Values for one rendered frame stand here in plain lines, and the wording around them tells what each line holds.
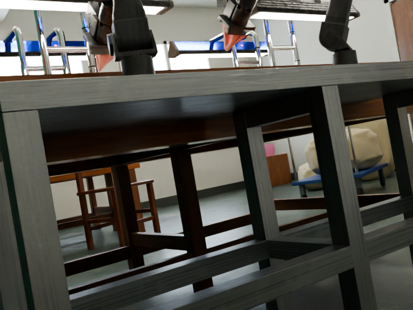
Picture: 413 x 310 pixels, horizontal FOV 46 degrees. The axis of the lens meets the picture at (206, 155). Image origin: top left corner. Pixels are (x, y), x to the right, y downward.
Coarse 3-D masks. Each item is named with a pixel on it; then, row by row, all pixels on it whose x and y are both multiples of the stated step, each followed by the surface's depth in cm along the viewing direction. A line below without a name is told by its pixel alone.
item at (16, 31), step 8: (16, 32) 170; (56, 32) 180; (8, 40) 181; (16, 40) 171; (48, 40) 189; (64, 40) 180; (24, 48) 171; (24, 56) 171; (64, 56) 179; (24, 64) 170; (64, 64) 179; (24, 72) 170; (64, 72) 179
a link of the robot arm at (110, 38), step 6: (150, 30) 96; (108, 36) 94; (114, 36) 94; (108, 42) 94; (114, 42) 93; (108, 48) 96; (114, 48) 92; (156, 48) 93; (114, 54) 92; (120, 54) 91; (126, 54) 92; (132, 54) 92; (150, 54) 94; (156, 54) 95; (114, 60) 94; (120, 60) 95
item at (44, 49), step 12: (36, 12) 151; (84, 12) 159; (36, 24) 151; (84, 24) 159; (48, 48) 151; (60, 48) 154; (72, 48) 156; (84, 48) 158; (48, 60) 151; (48, 72) 150; (96, 72) 160
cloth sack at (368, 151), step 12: (360, 132) 432; (372, 132) 445; (312, 144) 437; (348, 144) 420; (360, 144) 424; (372, 144) 436; (312, 156) 436; (360, 156) 422; (372, 156) 432; (312, 168) 438; (360, 168) 427
